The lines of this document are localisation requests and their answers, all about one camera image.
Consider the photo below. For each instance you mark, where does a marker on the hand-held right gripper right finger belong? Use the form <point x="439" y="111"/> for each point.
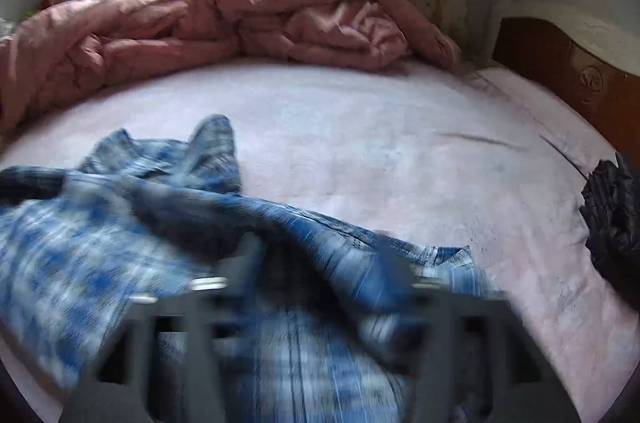
<point x="395" y="265"/>

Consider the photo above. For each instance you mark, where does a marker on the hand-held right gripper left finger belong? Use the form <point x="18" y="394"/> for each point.
<point x="245" y="265"/>

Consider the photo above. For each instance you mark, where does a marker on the blue plaid shirt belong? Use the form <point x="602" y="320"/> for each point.
<point x="150" y="228"/>

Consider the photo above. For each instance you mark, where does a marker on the bed with pink sheet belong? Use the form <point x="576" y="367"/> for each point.
<point x="380" y="143"/>

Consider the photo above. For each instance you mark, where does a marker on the black cloth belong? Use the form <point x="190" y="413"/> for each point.
<point x="612" y="218"/>

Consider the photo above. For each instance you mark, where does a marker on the pink quilt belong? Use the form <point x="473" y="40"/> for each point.
<point x="210" y="23"/>

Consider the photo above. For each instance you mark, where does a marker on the wooden headboard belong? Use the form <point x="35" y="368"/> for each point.
<point x="565" y="63"/>

